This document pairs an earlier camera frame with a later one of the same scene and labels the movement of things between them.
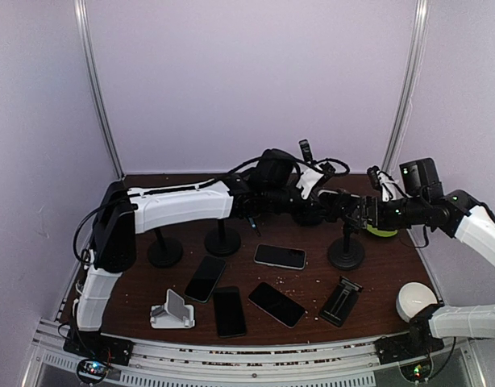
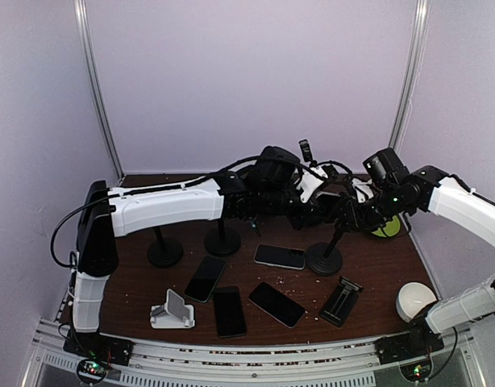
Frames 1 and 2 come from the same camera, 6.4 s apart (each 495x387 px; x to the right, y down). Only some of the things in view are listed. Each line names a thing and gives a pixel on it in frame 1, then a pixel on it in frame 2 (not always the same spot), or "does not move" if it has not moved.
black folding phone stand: [341, 302] does not move
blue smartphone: [229, 311] does not move
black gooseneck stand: [347, 253] → [323, 258]
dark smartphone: [288, 257] does not move
